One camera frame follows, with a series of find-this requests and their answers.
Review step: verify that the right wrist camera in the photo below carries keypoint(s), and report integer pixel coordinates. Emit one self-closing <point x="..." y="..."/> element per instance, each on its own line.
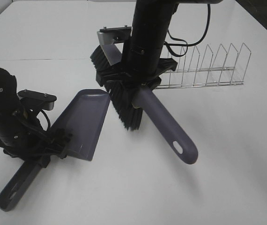
<point x="110" y="36"/>

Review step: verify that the metal wire rack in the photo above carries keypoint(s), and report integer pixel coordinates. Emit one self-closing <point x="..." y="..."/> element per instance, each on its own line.
<point x="203" y="67"/>

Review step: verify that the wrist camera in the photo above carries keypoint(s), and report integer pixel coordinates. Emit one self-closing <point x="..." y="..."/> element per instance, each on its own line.
<point x="110" y="36"/>
<point x="37" y="100"/>

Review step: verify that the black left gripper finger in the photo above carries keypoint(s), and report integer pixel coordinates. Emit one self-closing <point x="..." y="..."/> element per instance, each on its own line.
<point x="44" y="161"/>
<point x="61" y="138"/>

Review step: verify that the purple plastic dustpan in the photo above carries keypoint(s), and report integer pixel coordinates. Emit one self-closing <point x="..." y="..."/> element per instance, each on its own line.
<point x="84" y="118"/>

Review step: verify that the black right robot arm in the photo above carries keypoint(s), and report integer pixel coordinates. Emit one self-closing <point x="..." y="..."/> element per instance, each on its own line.
<point x="134" y="52"/>

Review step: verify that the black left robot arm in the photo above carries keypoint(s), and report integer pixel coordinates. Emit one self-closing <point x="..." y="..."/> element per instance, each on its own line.
<point x="9" y="100"/>

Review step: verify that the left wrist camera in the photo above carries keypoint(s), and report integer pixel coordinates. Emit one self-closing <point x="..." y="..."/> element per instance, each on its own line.
<point x="37" y="100"/>

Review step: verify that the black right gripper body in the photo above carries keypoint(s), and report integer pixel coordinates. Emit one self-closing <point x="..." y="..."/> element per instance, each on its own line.
<point x="117" y="74"/>

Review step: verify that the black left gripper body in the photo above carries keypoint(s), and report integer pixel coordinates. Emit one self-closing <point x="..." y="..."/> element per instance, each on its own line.
<point x="24" y="137"/>

